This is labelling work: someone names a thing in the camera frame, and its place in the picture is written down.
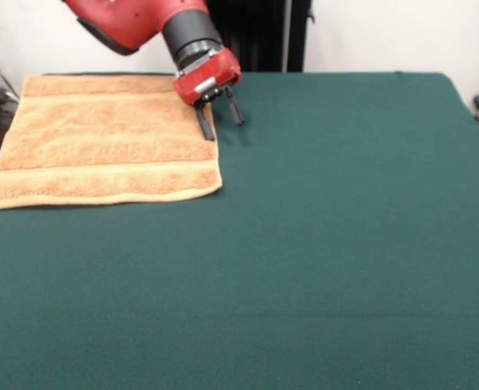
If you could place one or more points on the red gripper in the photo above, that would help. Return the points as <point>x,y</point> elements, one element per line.
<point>206,79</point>

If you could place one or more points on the orange terry towel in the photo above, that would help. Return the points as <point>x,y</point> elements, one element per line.
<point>101,142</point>

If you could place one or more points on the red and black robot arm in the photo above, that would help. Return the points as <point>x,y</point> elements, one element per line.
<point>141,24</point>

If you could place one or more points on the dark green table cloth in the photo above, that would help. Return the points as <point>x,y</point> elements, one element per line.
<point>304,243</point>

